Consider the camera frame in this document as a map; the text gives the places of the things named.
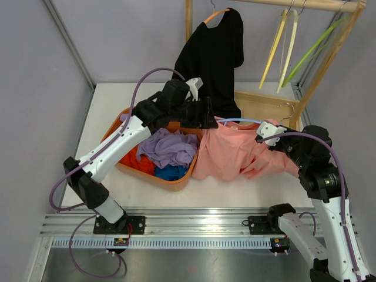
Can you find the aluminium frame post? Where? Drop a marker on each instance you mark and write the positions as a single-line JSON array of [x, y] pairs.
[[308, 67], [63, 31]]

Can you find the orange t shirt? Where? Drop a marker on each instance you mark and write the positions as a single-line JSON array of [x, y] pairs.
[[138, 162]]

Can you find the orange clothes hanger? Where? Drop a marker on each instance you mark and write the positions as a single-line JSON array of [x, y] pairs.
[[215, 12]]

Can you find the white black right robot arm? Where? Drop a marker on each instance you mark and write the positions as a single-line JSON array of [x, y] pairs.
[[321, 176]]

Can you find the cream clothes hanger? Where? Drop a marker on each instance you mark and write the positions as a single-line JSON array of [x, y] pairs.
[[289, 37]]

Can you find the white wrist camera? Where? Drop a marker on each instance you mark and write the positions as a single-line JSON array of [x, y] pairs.
[[267, 129], [194, 85]]

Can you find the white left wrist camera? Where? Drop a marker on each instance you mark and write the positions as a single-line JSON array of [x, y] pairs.
[[194, 85]]

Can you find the right aluminium frame post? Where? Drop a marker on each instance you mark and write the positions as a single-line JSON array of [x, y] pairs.
[[308, 67]]

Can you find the yellow clothes hanger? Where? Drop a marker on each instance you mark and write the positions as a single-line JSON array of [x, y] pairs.
[[276, 41]]

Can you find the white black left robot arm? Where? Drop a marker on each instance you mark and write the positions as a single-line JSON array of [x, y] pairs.
[[178, 101]]

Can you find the black t shirt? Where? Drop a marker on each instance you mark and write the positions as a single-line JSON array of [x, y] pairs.
[[212, 54]]

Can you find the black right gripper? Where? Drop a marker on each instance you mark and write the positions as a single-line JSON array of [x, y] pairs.
[[277, 146]]

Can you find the wooden clothes rack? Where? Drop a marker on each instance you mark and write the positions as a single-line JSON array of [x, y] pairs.
[[258, 104]]

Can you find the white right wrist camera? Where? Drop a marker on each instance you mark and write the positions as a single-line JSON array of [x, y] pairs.
[[267, 129]]

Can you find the blue t shirt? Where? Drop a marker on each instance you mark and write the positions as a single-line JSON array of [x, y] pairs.
[[170, 173]]

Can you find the orange plastic basket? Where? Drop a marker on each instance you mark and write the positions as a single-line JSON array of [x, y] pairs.
[[167, 185]]

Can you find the pink t shirt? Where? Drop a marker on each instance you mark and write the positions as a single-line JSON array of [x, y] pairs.
[[231, 150]]

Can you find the green clothes hanger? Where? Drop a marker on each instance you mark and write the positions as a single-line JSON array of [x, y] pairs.
[[312, 52]]

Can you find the light blue clothes hanger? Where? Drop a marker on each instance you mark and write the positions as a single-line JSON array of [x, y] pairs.
[[225, 121]]

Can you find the purple t shirt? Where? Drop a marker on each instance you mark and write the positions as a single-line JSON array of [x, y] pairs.
[[165, 147]]

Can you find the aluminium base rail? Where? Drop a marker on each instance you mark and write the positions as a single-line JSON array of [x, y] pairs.
[[162, 228]]

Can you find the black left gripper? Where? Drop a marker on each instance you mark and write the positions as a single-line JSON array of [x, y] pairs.
[[205, 120]]

